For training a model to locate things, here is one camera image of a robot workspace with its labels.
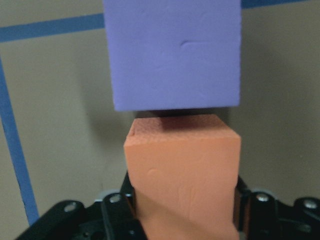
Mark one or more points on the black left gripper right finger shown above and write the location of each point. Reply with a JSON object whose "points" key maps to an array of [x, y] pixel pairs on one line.
{"points": [[254, 213]]}

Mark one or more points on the orange foam cube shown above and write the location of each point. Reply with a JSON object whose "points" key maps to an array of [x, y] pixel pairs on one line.
{"points": [[184, 171]]}

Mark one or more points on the purple foam cube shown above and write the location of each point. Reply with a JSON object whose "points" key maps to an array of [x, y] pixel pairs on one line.
{"points": [[174, 54]]}

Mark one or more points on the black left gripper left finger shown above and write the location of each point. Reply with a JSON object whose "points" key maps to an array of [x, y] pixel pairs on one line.
{"points": [[119, 214]]}

